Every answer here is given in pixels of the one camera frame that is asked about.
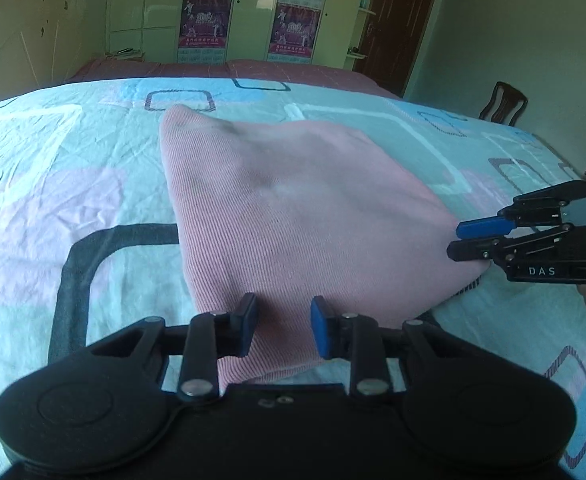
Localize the stack of items on bed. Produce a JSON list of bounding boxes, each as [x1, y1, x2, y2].
[[104, 48, 144, 62]]

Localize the pink knit sweater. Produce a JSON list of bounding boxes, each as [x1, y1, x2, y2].
[[159, 105, 486, 386]]

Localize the lower right pink poster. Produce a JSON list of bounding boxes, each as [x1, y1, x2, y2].
[[267, 3, 320, 64]]

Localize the dark wooden chair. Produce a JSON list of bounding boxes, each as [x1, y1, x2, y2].
[[478, 81, 528, 127]]

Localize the red plaid bed cover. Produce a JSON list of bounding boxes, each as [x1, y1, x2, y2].
[[68, 58, 397, 99]]

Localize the dark wooden door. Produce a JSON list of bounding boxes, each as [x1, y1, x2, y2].
[[354, 0, 434, 96]]

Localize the lower left pink poster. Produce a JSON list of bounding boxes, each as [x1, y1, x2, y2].
[[177, 0, 232, 65]]

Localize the corner wall shelves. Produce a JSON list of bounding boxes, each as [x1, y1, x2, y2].
[[344, 0, 375, 70]]

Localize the cream rounded headboard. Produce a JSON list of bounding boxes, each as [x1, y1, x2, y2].
[[0, 0, 90, 101]]

